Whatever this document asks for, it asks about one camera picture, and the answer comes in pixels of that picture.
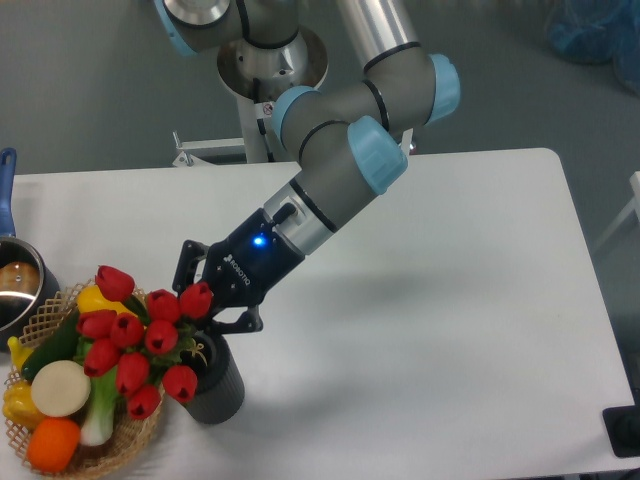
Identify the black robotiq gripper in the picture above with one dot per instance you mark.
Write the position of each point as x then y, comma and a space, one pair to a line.
239, 270

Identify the red tulip bouquet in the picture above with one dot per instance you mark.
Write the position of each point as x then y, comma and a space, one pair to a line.
146, 345

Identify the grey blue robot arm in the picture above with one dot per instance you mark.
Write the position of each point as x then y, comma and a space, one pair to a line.
345, 143

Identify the dark grey ribbed vase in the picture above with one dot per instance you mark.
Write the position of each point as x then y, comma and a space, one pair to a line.
220, 389

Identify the yellow squash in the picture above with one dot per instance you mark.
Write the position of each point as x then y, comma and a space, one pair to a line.
90, 299

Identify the dark green cucumber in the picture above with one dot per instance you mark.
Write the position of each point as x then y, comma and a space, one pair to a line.
60, 345

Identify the woven wicker basket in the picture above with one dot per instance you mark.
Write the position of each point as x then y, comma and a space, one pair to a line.
129, 436

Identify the green bok choy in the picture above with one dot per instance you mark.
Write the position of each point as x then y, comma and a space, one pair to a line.
98, 425

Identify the cream round radish slice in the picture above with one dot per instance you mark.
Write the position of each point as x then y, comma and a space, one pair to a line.
60, 389

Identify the yellow banana tip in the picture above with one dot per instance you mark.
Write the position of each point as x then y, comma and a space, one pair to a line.
19, 353

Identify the orange fruit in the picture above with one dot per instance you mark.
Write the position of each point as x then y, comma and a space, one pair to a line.
53, 444

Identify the yellow bell pepper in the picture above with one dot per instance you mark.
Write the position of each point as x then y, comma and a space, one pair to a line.
19, 406

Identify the black device at edge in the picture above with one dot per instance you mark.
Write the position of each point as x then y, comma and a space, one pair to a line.
622, 426

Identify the blue plastic bag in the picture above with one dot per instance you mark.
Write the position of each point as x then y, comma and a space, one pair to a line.
597, 32

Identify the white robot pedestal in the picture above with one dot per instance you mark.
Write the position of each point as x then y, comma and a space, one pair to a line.
250, 125

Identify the blue handled saucepan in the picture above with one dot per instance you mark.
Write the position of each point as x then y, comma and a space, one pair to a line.
26, 281

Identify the white furniture frame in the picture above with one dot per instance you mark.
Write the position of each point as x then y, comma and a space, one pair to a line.
623, 222

